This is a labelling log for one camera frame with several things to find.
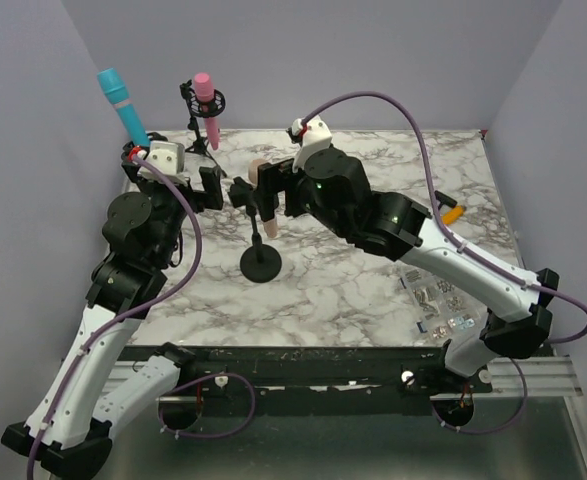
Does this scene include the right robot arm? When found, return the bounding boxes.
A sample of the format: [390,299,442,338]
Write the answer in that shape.
[248,147,559,392]

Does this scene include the black clip mic stand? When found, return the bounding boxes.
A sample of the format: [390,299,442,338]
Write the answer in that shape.
[228,177,282,283]

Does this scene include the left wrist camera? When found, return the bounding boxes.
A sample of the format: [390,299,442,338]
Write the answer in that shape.
[128,140,187,185]

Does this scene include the beige microphone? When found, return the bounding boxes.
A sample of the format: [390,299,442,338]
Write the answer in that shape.
[248,158,278,239]

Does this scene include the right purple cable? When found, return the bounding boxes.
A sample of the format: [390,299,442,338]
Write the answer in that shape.
[300,90,587,435]

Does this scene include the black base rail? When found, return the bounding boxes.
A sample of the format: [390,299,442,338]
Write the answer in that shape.
[112,344,579,416]

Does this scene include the black shock-mount mic stand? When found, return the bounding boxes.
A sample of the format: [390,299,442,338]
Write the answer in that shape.
[120,132,167,184]

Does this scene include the purple cable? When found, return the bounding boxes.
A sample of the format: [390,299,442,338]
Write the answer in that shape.
[25,149,204,480]
[300,90,587,435]

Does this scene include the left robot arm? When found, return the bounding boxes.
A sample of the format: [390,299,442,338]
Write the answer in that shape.
[1,166,223,479]

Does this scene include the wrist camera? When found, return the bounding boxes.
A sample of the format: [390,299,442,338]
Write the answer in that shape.
[128,140,187,185]
[287,115,333,172]

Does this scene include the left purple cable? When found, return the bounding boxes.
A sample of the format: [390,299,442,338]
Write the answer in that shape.
[25,149,204,480]

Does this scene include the clear plastic parts box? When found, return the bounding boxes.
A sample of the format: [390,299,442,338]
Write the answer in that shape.
[400,266,481,344]

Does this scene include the blue microphone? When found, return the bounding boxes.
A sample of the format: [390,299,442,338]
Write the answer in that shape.
[97,68,148,145]

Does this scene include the pink microphone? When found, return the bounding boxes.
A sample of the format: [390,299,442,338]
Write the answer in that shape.
[193,72,220,150]

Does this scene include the orange handled tool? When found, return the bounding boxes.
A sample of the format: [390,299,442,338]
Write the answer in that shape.
[435,190,466,225]

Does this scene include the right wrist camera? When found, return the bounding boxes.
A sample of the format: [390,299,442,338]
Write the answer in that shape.
[287,115,333,172]

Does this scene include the black tripod mic stand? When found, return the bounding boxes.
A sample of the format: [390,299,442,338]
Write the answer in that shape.
[179,79,228,178]

